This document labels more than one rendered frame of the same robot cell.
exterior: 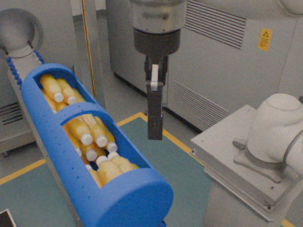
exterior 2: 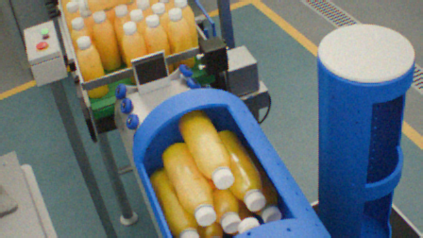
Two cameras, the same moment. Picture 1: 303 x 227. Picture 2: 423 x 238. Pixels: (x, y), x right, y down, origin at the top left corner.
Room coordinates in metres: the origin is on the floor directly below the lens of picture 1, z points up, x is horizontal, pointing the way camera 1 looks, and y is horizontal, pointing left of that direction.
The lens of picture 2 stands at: (1.42, 0.42, 2.01)
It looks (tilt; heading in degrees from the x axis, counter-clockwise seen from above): 41 degrees down; 199
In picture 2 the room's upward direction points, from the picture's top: 9 degrees counter-clockwise
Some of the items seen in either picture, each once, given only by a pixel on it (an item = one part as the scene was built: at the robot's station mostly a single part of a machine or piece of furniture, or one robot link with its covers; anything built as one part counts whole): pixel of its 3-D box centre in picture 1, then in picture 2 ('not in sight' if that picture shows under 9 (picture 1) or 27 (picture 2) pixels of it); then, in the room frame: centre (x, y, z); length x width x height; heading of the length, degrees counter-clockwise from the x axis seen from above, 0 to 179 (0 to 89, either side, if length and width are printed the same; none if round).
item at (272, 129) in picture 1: (278, 126); not in sight; (0.73, -0.44, 1.24); 0.18 x 0.16 x 0.22; 32
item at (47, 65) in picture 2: not in sight; (44, 52); (0.10, -0.55, 1.05); 0.20 x 0.10 x 0.10; 33
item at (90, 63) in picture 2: not in sight; (91, 68); (0.10, -0.40, 0.99); 0.07 x 0.07 x 0.19
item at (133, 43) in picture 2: not in sight; (136, 54); (0.03, -0.27, 0.99); 0.07 x 0.07 x 0.19
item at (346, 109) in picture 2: not in sight; (361, 162); (0.02, 0.42, 0.59); 0.28 x 0.28 x 0.88
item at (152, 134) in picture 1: (155, 125); not in sight; (0.44, -0.01, 1.49); 0.03 x 0.01 x 0.07; 85
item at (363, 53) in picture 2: not in sight; (366, 51); (0.02, 0.42, 1.03); 0.28 x 0.28 x 0.01
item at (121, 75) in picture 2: not in sight; (146, 66); (0.05, -0.24, 0.96); 0.40 x 0.01 x 0.03; 123
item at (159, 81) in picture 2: not in sight; (152, 74); (0.12, -0.19, 0.99); 0.10 x 0.02 x 0.12; 123
